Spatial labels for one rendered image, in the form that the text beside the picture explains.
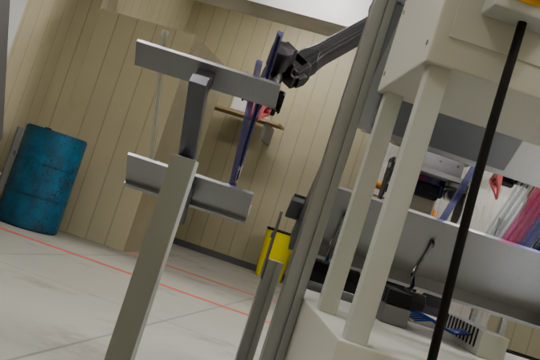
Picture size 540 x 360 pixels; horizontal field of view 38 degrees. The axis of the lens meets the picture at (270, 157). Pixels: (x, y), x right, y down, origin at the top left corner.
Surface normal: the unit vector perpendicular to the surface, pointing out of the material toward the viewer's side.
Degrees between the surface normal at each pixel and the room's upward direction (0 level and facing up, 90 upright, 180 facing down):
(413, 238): 133
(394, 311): 90
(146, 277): 90
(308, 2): 90
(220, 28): 90
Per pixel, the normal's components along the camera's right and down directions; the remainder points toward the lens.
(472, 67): 0.07, -0.05
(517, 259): -0.16, 0.62
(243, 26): -0.17, -0.12
